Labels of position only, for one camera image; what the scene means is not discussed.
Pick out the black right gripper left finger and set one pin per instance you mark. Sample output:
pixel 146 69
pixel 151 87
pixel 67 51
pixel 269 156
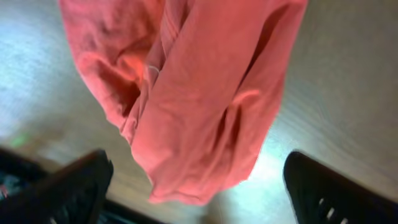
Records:
pixel 73 194

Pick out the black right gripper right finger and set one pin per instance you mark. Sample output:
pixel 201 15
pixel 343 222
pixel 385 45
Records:
pixel 320 195

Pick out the orange t-shirt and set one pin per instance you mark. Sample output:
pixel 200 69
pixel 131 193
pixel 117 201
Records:
pixel 193 86

